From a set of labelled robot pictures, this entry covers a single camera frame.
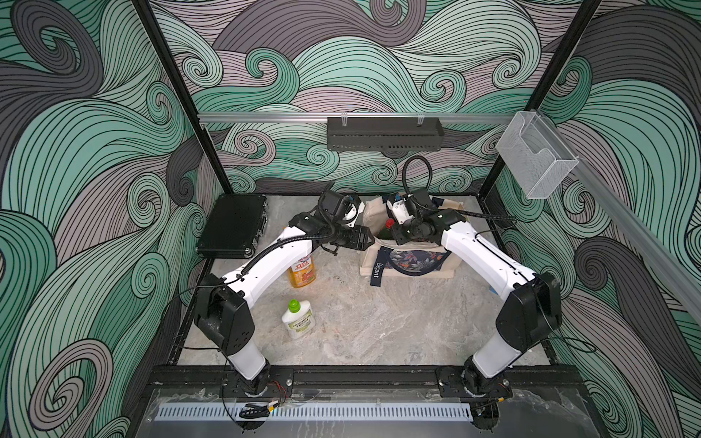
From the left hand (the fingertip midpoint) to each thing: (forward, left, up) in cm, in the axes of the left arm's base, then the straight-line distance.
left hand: (366, 235), depth 79 cm
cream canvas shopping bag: (-1, -17, -13) cm, 21 cm away
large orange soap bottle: (-5, +20, -14) cm, 24 cm away
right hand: (+6, -9, -5) cm, 12 cm away
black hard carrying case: (+17, +48, -17) cm, 54 cm away
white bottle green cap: (-21, +19, -10) cm, 30 cm away
